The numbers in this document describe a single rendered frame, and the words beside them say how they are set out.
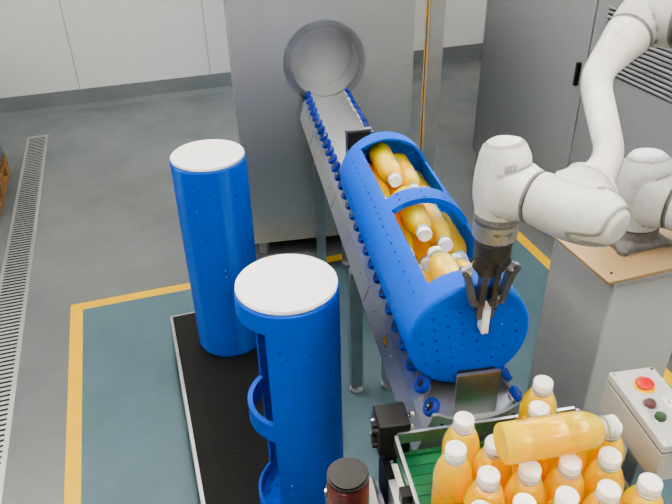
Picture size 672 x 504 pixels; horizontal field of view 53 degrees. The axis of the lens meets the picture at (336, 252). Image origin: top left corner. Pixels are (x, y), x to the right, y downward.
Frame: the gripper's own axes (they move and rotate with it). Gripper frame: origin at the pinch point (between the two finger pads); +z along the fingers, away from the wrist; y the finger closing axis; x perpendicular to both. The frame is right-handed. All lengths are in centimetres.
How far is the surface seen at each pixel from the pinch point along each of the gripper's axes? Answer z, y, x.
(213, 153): 12, -58, 128
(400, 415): 16.0, -20.5, -9.6
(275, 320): 15, -44, 26
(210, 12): 45, -59, 512
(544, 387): 4.3, 6.2, -18.5
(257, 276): 12, -47, 44
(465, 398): 17.9, -4.5, -5.6
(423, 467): 26.2, -16.6, -15.7
